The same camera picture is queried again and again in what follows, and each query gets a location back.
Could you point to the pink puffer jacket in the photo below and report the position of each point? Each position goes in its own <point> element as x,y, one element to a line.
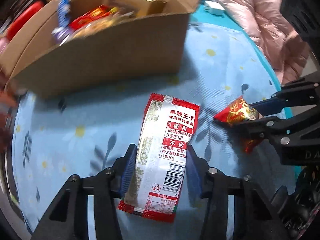
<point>284,49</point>

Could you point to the red gold sausage packet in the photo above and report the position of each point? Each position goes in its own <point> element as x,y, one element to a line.
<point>99,12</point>

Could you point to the red lidded canister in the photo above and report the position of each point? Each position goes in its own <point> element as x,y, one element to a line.
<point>23,19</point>

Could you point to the purple silver snack packet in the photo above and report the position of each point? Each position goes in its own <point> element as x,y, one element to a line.
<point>61,35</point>

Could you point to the open cardboard box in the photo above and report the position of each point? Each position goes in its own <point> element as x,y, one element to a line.
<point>146,44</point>

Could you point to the person's right hand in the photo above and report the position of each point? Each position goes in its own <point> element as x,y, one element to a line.
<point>299,211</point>

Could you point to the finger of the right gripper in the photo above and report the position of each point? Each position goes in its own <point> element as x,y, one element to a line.
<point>304,93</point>
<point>303,127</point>

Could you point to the small red gold candy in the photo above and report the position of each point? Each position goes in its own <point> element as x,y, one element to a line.
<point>236,112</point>

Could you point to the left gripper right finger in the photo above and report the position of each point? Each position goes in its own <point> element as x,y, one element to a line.
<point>199,185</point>

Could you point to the clear bag yellow puffs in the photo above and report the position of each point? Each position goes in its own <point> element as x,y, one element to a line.
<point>100,24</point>

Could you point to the blue white tablet tube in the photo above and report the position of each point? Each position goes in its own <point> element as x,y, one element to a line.
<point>63,11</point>

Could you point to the small gold cardboard box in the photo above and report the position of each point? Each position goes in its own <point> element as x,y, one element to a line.
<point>140,8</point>

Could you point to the white charger adapter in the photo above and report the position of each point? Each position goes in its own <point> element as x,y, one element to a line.
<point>214,8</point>

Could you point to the red white spicy strip packet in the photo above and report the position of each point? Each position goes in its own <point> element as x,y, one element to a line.
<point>154,191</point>

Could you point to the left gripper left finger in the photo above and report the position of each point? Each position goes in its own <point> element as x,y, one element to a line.
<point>123,171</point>

